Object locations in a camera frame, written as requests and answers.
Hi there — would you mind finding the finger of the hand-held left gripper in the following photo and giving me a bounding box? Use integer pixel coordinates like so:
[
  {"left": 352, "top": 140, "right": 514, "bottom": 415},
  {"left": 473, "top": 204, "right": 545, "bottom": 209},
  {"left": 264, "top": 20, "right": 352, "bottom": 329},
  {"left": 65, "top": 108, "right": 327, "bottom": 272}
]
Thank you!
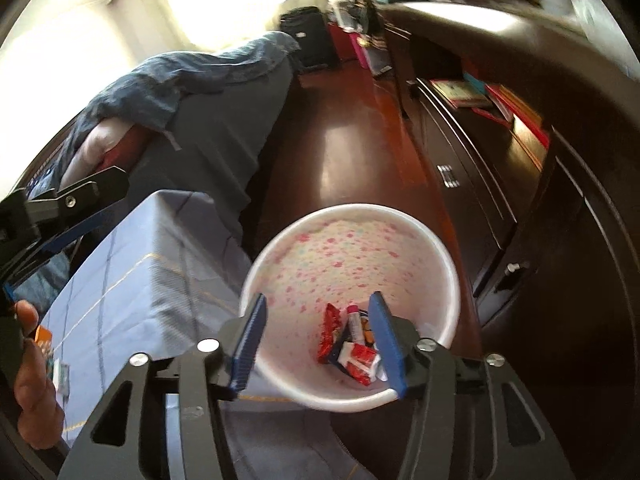
[
  {"left": 0, "top": 166, "right": 130, "bottom": 248},
  {"left": 0, "top": 222, "right": 90, "bottom": 306}
]

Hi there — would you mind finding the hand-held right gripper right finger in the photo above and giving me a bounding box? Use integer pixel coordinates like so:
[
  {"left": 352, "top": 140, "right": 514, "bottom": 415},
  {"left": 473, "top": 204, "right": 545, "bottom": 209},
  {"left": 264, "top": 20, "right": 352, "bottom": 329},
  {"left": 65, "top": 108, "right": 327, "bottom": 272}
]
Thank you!
[{"left": 367, "top": 290, "right": 566, "bottom": 480}]

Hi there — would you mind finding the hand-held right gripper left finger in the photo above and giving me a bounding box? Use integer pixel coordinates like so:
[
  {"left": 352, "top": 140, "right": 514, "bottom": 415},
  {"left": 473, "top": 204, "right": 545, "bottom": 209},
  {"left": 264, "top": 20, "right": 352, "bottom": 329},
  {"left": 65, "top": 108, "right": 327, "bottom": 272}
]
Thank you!
[{"left": 60, "top": 292, "right": 268, "bottom": 480}]

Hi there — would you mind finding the dark printed packet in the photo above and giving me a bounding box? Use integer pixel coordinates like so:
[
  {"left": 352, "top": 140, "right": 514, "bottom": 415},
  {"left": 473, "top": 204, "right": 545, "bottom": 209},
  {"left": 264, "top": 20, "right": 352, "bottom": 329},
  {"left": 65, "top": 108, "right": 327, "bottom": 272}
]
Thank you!
[{"left": 359, "top": 314, "right": 382, "bottom": 349}]

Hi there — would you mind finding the red and white wrapper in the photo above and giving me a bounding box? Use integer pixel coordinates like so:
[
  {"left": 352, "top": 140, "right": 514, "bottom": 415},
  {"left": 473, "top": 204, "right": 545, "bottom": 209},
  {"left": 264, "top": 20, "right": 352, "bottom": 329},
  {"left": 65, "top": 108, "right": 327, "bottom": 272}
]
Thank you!
[{"left": 337, "top": 342, "right": 382, "bottom": 386}]

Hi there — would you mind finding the orange packet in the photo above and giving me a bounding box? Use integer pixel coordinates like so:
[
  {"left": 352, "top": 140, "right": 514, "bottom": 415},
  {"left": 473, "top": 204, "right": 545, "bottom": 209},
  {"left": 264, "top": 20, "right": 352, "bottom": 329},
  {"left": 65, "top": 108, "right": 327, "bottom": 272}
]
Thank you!
[{"left": 32, "top": 326, "right": 54, "bottom": 357}]

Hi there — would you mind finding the red snack wrapper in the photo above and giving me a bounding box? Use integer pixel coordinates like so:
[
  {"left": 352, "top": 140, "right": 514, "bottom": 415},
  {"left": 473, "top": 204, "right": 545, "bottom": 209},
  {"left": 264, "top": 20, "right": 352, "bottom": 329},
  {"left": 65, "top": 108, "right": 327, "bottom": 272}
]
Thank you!
[{"left": 318, "top": 304, "right": 347, "bottom": 364}]

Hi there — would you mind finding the white pink-dotted waste bin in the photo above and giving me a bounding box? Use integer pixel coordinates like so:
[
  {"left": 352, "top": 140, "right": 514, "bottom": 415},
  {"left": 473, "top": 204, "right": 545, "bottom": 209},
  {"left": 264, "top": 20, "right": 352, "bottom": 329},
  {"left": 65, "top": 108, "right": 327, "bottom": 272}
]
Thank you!
[{"left": 239, "top": 203, "right": 462, "bottom": 413}]

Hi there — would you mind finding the person's left hand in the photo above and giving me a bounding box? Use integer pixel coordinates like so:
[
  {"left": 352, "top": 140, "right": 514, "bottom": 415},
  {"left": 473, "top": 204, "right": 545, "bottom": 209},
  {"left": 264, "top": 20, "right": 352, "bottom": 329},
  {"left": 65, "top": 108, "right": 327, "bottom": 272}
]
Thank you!
[{"left": 12, "top": 299, "right": 67, "bottom": 451}]

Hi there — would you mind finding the pink folded quilt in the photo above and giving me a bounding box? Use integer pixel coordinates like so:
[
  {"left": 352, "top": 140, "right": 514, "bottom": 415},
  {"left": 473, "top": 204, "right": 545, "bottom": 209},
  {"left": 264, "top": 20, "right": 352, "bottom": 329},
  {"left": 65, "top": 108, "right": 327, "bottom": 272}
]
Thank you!
[{"left": 70, "top": 120, "right": 126, "bottom": 171}]

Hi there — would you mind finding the blue checked tablecloth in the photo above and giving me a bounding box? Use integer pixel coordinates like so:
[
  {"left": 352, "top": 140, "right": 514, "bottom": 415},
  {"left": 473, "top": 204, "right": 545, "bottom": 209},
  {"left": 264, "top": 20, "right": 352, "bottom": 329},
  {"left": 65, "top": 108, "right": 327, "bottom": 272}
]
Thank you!
[{"left": 37, "top": 190, "right": 381, "bottom": 480}]

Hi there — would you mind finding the sheer window curtain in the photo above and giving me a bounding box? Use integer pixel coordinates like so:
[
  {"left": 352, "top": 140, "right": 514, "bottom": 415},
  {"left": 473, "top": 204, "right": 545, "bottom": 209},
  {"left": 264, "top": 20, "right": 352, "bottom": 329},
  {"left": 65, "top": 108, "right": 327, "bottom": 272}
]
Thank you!
[{"left": 0, "top": 0, "right": 321, "bottom": 66}]

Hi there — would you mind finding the dark wooden dresser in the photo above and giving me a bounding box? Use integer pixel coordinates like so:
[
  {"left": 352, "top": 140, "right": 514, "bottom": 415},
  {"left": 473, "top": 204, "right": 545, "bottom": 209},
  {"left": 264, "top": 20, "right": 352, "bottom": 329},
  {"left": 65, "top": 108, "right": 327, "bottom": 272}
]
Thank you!
[{"left": 370, "top": 0, "right": 640, "bottom": 480}]

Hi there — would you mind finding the red bordered book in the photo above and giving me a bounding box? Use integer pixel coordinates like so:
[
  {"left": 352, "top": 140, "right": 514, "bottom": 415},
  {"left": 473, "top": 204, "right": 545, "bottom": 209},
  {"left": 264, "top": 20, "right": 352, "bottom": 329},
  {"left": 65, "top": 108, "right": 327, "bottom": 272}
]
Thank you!
[{"left": 430, "top": 79, "right": 489, "bottom": 109}]

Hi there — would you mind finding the black suitcase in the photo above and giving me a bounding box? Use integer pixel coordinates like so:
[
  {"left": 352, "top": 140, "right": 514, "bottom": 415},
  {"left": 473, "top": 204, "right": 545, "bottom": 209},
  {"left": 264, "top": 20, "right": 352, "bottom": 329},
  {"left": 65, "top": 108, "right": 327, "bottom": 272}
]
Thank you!
[{"left": 279, "top": 6, "right": 342, "bottom": 74}]

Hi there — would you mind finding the red storage box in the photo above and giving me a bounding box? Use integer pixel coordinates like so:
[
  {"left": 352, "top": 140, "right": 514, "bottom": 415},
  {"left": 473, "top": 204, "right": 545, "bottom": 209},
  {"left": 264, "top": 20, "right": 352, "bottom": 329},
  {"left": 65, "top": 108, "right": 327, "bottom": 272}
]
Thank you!
[{"left": 330, "top": 25, "right": 362, "bottom": 61}]

